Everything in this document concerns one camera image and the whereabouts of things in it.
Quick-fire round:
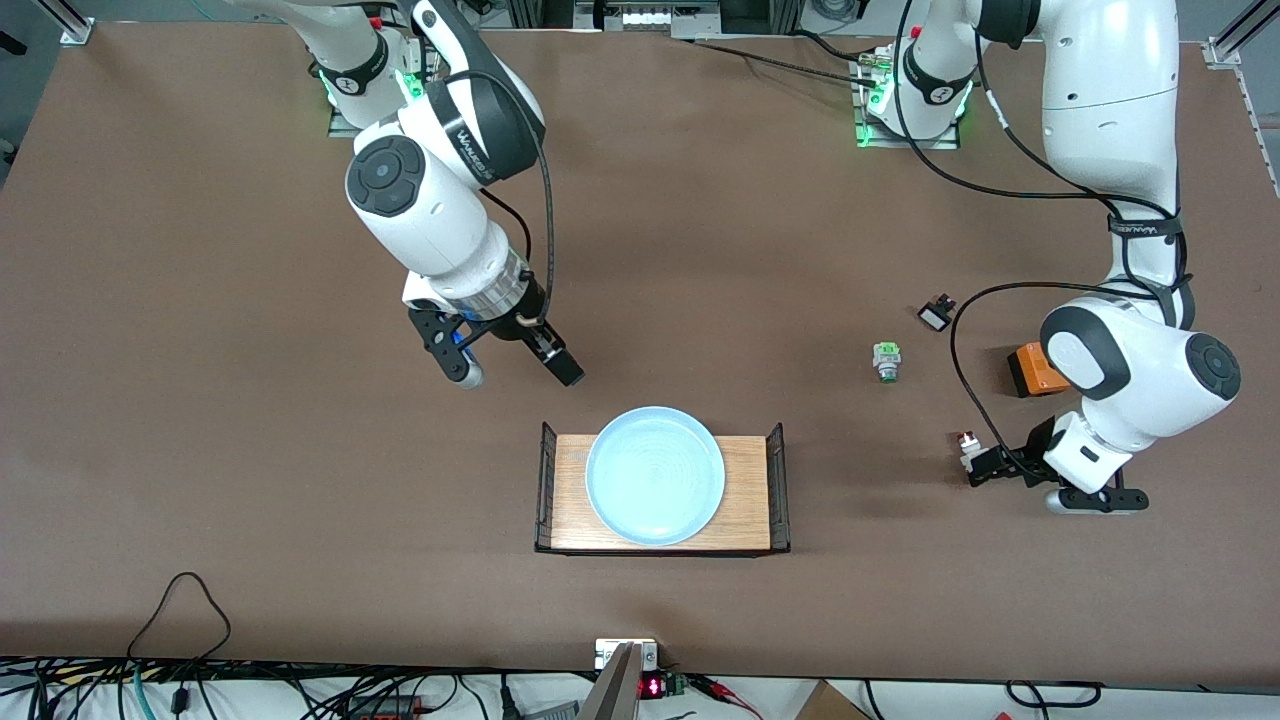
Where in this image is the light blue plate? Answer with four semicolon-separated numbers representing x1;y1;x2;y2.
585;406;726;547

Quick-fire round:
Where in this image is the brown cardboard piece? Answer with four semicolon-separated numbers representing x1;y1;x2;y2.
795;680;871;720

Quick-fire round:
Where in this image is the perforated metal edge strip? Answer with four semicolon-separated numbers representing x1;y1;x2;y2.
1235;65;1280;196

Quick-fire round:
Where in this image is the aluminium corner profile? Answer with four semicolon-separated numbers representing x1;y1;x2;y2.
40;0;93;46
1205;0;1280;69

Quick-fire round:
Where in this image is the orange button enclosure box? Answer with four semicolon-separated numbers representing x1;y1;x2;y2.
1006;343;1071;398

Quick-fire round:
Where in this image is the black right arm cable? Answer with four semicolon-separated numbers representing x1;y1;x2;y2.
440;70;556;326

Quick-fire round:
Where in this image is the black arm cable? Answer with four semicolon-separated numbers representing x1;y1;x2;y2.
440;70;556;326
895;0;1196;481

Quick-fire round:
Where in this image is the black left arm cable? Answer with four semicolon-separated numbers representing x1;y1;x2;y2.
895;0;1196;481

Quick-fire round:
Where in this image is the wooden shelf with wire sides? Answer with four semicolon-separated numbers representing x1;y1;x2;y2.
534;421;792;557

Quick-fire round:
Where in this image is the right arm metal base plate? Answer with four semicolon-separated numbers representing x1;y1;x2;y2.
328;40;441;139

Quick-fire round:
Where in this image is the aluminium frame with light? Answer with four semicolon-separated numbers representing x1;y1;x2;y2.
505;0;806;41

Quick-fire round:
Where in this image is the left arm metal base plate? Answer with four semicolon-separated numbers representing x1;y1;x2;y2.
855;50;963;151

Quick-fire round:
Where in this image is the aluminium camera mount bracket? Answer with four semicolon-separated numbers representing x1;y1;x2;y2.
595;638;659;720

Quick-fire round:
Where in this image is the black cable to base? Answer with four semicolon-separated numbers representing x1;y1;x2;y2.
690;30;881;86

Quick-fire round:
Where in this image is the thin black looped cable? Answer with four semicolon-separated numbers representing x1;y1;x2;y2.
125;572;233;666

